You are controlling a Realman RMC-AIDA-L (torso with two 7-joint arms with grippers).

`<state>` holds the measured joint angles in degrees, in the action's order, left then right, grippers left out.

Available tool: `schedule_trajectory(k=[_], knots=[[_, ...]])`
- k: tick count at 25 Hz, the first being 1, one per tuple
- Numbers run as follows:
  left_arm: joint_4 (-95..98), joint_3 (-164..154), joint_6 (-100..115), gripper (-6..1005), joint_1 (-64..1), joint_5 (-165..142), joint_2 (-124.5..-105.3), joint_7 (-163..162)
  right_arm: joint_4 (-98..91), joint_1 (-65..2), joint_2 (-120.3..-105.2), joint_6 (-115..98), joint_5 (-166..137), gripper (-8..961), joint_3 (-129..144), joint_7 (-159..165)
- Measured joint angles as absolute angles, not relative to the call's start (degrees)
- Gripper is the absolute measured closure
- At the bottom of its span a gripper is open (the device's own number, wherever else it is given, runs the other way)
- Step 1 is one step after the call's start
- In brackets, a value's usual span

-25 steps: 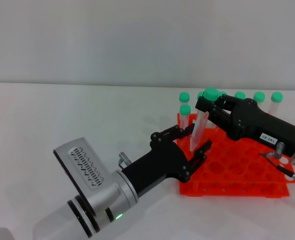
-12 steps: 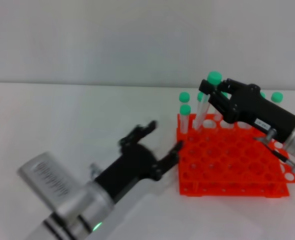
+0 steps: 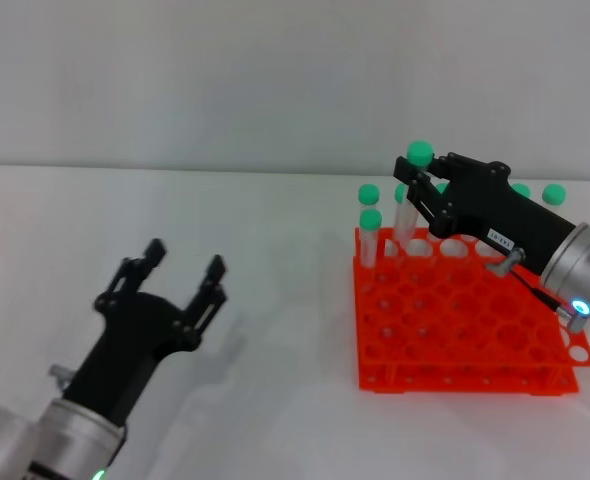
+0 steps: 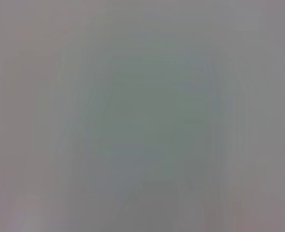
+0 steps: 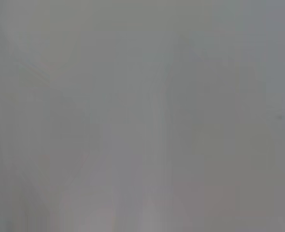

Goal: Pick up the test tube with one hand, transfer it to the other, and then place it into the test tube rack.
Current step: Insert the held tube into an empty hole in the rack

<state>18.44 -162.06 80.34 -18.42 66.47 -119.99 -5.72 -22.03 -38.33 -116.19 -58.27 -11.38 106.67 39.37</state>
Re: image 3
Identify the right arm cable metal plug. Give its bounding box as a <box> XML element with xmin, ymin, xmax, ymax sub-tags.
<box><xmin>485</xmin><ymin>248</ymin><xmax>589</xmax><ymax>333</ymax></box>

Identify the orange test tube rack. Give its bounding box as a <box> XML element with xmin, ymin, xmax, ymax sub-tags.
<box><xmin>352</xmin><ymin>227</ymin><xmax>590</xmax><ymax>397</ymax></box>

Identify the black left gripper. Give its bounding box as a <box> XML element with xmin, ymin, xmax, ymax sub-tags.
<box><xmin>62</xmin><ymin>238</ymin><xmax>229</xmax><ymax>427</ymax></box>

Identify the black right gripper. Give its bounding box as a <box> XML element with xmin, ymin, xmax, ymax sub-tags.
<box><xmin>393</xmin><ymin>152</ymin><xmax>579</xmax><ymax>276</ymax></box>

